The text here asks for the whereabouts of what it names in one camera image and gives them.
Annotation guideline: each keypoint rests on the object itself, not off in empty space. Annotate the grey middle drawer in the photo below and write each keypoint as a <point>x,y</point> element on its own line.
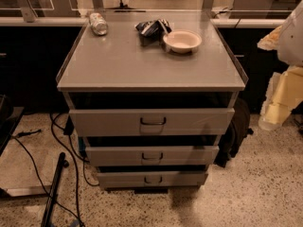
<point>152,156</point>

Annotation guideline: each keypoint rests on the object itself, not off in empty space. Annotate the white bowl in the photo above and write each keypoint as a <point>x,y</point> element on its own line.
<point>182,41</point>

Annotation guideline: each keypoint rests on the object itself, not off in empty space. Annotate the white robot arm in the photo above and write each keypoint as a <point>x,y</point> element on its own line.
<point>290,43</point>

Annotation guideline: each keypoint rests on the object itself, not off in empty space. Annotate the crumpled dark chip bag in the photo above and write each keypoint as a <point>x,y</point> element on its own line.
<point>150,28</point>

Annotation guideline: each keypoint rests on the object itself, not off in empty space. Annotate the black backpack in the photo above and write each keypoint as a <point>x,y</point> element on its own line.
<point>237,130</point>

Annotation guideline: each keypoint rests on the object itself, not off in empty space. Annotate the black pole stand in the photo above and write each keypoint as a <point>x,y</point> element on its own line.
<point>52,196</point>

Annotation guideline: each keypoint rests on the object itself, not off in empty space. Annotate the silver soda can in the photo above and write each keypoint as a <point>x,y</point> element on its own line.
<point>98,24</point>

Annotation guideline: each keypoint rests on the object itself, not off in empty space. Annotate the grey bottom drawer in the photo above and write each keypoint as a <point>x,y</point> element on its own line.
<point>151,179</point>

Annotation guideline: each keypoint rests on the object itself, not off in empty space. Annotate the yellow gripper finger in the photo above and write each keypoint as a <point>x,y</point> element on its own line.
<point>270,41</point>

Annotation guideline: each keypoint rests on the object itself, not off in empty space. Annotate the grey drawer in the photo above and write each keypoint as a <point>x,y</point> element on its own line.
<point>152,156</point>
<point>136,122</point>
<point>151,179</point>

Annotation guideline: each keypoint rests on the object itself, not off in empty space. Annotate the grey drawer cabinet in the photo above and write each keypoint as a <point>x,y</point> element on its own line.
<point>123,71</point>

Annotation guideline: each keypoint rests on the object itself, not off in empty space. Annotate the grey top drawer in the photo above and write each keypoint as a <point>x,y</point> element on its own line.
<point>136,122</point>

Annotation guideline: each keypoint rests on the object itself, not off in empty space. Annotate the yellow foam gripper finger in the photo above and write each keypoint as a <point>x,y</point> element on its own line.
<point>284,93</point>

